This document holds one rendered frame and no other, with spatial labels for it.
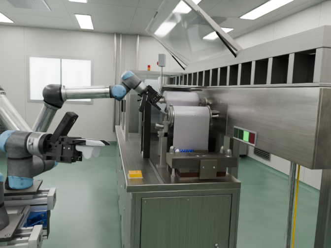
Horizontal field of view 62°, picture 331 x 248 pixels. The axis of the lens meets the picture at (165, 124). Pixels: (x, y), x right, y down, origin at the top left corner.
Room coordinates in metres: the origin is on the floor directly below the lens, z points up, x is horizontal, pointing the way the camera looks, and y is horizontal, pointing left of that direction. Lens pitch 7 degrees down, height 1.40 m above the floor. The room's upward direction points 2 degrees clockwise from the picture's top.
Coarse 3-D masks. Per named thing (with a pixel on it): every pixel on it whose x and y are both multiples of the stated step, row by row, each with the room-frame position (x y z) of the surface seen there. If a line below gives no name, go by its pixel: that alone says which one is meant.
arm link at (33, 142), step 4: (36, 132) 0.89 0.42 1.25; (40, 132) 0.89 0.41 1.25; (44, 132) 0.89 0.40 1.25; (32, 136) 0.87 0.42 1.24; (36, 136) 0.87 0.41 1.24; (40, 136) 0.87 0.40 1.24; (28, 140) 0.86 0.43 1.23; (32, 140) 0.86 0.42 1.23; (36, 140) 0.86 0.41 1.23; (28, 144) 0.86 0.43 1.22; (32, 144) 0.86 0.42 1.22; (36, 144) 0.86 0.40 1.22; (28, 148) 0.86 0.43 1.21; (32, 148) 0.86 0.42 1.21; (36, 148) 0.86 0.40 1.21; (32, 152) 0.87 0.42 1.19; (36, 152) 0.86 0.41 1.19; (40, 152) 0.87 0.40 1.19
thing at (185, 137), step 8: (176, 128) 1.73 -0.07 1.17; (184, 128) 1.74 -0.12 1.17; (192, 128) 1.75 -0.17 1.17; (200, 128) 1.76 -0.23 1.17; (208, 128) 1.78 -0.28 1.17; (176, 136) 1.73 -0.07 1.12; (184, 136) 1.74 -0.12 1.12; (192, 136) 1.75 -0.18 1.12; (200, 136) 1.77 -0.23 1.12; (176, 144) 1.73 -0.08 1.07; (184, 144) 1.74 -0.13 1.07; (192, 144) 1.75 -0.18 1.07; (200, 144) 1.77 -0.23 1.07
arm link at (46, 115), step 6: (60, 84) 1.73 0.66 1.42; (48, 102) 1.66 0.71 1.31; (60, 102) 1.69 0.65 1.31; (42, 108) 1.69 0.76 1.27; (48, 108) 1.67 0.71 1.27; (54, 108) 1.68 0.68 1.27; (60, 108) 1.71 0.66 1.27; (42, 114) 1.67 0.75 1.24; (48, 114) 1.68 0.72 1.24; (54, 114) 1.71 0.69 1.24; (36, 120) 1.68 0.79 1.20; (42, 120) 1.67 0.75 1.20; (48, 120) 1.69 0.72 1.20; (36, 126) 1.67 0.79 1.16; (42, 126) 1.67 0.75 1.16; (48, 126) 1.71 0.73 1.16
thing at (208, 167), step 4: (200, 160) 1.54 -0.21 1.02; (204, 160) 1.54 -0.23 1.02; (208, 160) 1.55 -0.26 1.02; (212, 160) 1.55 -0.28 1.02; (216, 160) 1.56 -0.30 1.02; (200, 164) 1.54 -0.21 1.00; (204, 164) 1.54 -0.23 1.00; (208, 164) 1.55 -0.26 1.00; (212, 164) 1.55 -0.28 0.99; (216, 164) 1.56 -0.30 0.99; (200, 168) 1.54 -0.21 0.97; (204, 168) 1.54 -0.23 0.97; (208, 168) 1.55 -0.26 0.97; (212, 168) 1.55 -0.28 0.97; (216, 168) 1.56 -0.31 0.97; (200, 172) 1.54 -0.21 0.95; (204, 172) 1.54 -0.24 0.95; (208, 172) 1.55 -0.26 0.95; (212, 172) 1.55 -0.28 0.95; (216, 172) 1.56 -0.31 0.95; (200, 176) 1.54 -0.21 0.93; (204, 176) 1.54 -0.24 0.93; (208, 176) 1.55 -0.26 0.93; (212, 176) 1.55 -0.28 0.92
